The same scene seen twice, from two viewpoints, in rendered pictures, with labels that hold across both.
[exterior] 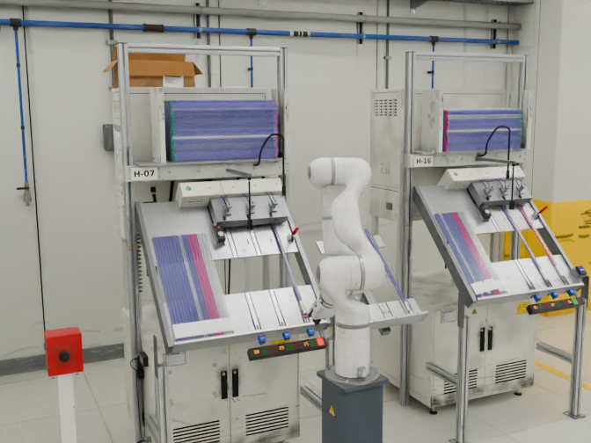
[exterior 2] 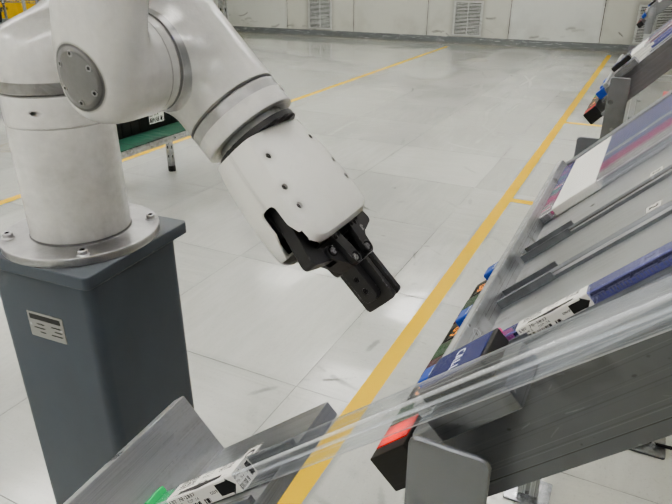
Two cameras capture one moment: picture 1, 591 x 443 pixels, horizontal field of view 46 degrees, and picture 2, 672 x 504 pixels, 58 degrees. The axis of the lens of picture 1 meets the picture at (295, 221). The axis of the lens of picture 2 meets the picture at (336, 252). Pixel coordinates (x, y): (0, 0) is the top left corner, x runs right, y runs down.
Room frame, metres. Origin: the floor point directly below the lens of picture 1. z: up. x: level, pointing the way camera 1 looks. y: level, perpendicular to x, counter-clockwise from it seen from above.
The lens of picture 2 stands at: (3.08, -0.39, 1.01)
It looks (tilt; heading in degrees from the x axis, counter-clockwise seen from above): 25 degrees down; 141
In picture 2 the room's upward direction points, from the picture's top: straight up
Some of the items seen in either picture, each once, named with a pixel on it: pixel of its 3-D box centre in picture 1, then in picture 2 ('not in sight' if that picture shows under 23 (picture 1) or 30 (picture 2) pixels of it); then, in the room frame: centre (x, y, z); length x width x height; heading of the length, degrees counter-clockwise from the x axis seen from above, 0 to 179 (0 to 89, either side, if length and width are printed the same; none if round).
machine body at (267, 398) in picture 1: (208, 376); not in sight; (3.30, 0.44, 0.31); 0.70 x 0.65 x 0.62; 114
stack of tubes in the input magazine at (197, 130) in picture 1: (222, 130); not in sight; (3.22, 0.33, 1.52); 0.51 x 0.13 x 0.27; 114
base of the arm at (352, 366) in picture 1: (352, 349); (70, 165); (2.32, -0.19, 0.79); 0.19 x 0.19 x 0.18
